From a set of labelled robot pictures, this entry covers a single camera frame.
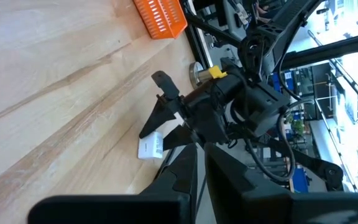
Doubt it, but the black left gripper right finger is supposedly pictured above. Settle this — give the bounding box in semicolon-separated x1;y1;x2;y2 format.
203;141;358;224

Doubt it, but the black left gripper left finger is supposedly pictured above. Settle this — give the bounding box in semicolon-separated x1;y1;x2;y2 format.
27;142;199;224

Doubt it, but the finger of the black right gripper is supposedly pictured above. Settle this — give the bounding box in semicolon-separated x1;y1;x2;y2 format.
138;70;185;139
162;124;199;152

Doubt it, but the white charger block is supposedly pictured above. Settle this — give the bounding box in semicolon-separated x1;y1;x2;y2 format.
137;131;165;161

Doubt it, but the yellow plastic clip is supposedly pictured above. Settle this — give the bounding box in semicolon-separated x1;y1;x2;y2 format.
208;65;229;80

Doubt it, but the blue box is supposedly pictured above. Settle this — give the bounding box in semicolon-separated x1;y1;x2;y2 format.
272;70;295;91
291;166;310;194

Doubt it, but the green plant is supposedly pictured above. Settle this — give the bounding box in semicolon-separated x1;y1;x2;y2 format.
286;114;306;138

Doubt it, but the orange plastic basket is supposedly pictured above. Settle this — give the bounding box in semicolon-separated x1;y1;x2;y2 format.
132;0;188;40

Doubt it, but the person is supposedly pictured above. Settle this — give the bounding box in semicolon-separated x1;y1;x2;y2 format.
253;0;281;25

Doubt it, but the black slanted beam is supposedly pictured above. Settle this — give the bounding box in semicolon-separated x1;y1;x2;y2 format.
280;30;358;71

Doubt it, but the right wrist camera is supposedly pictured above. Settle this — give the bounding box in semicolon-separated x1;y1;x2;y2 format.
234;83;291;138

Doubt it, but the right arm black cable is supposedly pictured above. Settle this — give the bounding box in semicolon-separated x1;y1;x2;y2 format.
244;99;297;184

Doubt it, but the black metal table frame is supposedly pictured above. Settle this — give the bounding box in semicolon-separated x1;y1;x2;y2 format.
154;0;345;192

